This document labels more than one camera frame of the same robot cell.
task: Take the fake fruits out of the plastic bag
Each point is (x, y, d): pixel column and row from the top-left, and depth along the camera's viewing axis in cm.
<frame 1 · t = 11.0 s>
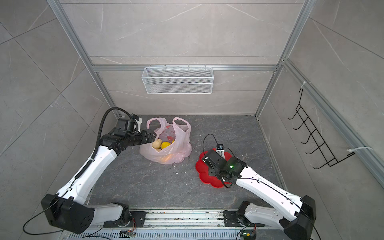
left hand: (148, 132, 79), fingers open
right hand: (214, 166, 76), fingers open
pink plastic bag: (179, 131, 89), point 19 cm above the table
red flower-shaped plastic bowl: (202, 169, 93), on the table
beige fake potato: (156, 145, 95), point 8 cm above the table
yellow fake lemon: (165, 144, 98), point 6 cm above the table

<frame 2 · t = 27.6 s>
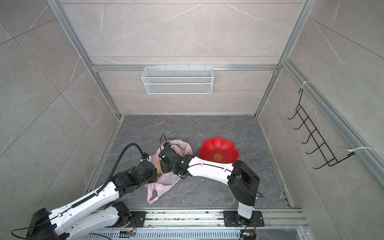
left hand: (156, 169, 81), fingers closed
right hand: (164, 163, 82), fingers open
pink plastic bag: (165, 181, 83), point 5 cm above the table
red flower-shaped plastic bowl: (218, 150, 103), on the table
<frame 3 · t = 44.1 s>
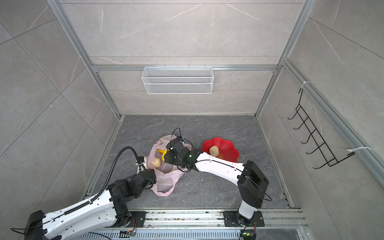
left hand: (154, 167, 79), fingers closed
right hand: (166, 157, 80), fingers open
pink plastic bag: (166, 174, 76), point 14 cm above the table
beige fake fruit: (157, 162, 89), point 7 cm above the table
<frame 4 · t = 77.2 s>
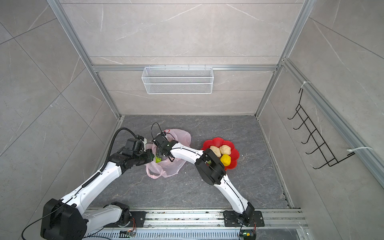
left hand: (154, 152, 83), fingers closed
right hand: (164, 149, 98), fingers open
pink plastic bag: (166, 168, 92), point 2 cm above the table
beige fake fruit: (225, 149, 94), point 7 cm above the table
